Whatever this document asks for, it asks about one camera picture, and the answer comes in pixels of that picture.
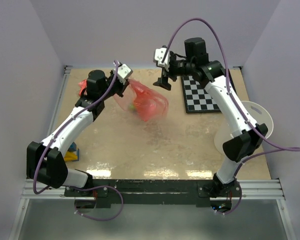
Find aluminium rail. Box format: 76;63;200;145
21;180;286;200
46;65;73;138

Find aluminium front rail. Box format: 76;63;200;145
21;180;286;200

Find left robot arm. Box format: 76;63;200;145
26;64;133;196

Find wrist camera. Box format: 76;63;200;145
153;45;170;72
116;62;133;85

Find yellow blue toy blocks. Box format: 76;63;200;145
64;142;80;162

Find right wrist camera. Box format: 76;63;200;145
153;45;170;72

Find white trash bin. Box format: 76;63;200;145
213;100;274;156

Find small folded red bag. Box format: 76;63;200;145
78;79;87;96

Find red trash bag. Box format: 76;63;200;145
113;79;169;122

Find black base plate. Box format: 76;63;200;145
64;179;241;208

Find colourful toy block car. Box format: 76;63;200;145
128;102;138;114

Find aluminium left side rail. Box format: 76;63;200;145
46;65;73;138

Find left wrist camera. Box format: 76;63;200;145
116;62;133;85

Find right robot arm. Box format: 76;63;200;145
153;37;268;197

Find black white chessboard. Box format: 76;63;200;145
180;69;238;115

